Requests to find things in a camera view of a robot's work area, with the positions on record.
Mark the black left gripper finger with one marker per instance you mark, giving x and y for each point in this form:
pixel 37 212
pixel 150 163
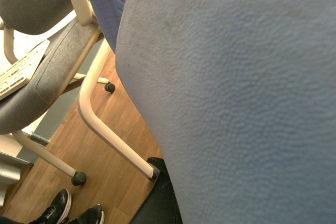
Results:
pixel 160 206

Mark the light blue slipper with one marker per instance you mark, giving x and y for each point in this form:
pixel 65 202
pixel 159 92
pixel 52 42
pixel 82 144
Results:
pixel 240 96

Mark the black sneaker near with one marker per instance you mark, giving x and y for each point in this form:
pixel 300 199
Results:
pixel 93 215

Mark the black sneaker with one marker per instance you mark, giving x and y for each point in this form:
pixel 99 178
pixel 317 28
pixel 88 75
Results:
pixel 58 210
pixel 93 215

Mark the black sneaker far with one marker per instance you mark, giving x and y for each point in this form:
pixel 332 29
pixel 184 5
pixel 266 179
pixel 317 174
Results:
pixel 58 210

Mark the white keyboard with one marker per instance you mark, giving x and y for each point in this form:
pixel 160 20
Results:
pixel 21 72

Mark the white frame grey chair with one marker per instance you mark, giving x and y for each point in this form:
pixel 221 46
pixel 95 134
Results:
pixel 56 72

